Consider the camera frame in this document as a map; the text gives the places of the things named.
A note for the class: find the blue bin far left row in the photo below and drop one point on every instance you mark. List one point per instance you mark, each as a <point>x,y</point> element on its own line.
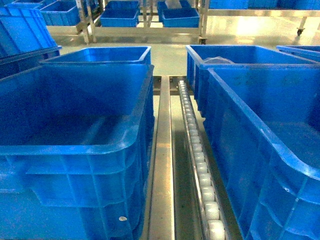
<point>104,55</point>

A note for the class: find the blue bin row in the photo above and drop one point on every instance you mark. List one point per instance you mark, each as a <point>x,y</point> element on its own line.
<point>202,57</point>
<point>104,55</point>

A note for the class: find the blue bin far right row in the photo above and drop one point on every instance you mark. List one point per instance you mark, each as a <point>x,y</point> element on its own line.
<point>202,57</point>

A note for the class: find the large blue bin near left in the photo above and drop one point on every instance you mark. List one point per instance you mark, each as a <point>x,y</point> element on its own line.
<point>75,150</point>

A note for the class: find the large blue bin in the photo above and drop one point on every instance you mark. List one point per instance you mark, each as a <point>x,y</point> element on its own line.
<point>263,124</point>
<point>75,150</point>

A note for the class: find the large blue bin near right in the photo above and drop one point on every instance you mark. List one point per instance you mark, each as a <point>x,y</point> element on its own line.
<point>263,124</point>

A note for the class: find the background blue bin right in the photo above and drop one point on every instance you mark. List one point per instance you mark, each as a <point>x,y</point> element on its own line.
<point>184,17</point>

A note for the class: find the background blue bin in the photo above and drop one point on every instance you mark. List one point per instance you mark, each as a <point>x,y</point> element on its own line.
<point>121,14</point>
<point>184,17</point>

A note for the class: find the background blue bin left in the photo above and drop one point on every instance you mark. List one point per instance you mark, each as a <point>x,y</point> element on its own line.
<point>121,14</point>

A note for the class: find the white roller conveyor track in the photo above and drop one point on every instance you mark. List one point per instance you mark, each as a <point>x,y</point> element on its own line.
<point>210,214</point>

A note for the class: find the stacked blue bin far left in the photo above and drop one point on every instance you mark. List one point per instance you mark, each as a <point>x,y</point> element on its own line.
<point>24,40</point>

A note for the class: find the steel centre rail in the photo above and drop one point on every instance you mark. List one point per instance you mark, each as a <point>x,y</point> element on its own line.
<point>161,222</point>

